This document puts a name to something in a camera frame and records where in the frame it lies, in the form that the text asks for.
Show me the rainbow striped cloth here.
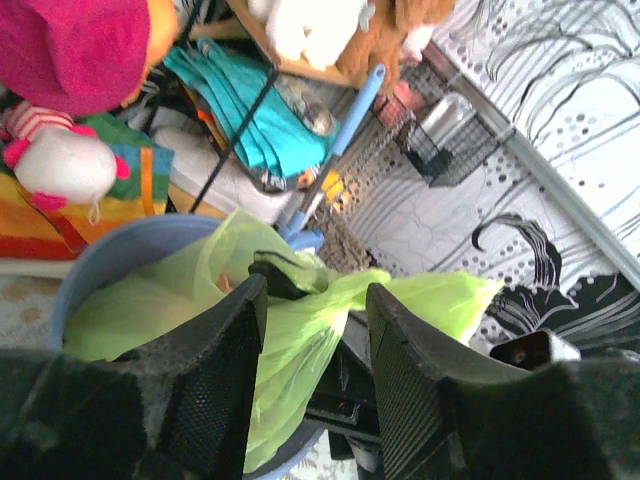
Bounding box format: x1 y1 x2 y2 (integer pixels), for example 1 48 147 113
1 114 174 261

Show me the magenta cloth bag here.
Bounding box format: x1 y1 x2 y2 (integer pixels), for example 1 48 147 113
1 1 150 116

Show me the yellow plush toy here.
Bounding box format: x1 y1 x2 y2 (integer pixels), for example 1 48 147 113
322 170 350 212

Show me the brown teddy bear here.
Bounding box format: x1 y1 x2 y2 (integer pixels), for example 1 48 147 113
335 0 456 96

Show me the white shoe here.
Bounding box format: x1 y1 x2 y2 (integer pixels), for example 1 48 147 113
153 127 303 224

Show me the blue trash bin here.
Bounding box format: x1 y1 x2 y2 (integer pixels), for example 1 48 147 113
48 213 331 480

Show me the black wire basket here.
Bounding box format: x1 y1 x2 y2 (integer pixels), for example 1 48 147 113
373 61 514 187

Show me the pink plush doll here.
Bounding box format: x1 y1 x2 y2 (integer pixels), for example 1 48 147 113
1 101 131 211

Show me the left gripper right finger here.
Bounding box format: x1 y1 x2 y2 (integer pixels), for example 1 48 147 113
366 284 639 479

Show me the wooden metal shelf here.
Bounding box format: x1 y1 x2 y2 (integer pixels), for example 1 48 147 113
164 1 343 212

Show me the teal folded cloth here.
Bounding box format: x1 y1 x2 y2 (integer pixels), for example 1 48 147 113
163 38 334 179

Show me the silver foil pouch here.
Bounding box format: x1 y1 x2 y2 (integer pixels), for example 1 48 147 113
420 92 475 148

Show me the orange plush toy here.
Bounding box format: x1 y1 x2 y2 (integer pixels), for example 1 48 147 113
146 0 180 67

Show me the white plush dog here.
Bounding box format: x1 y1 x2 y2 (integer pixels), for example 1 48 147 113
248 0 376 71

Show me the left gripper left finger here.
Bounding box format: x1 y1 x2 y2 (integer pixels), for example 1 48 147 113
1 275 267 479

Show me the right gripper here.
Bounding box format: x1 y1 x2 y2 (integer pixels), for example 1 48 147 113
248 250 383 470

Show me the green trash bag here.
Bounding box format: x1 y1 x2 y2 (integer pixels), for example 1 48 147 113
51 210 503 473

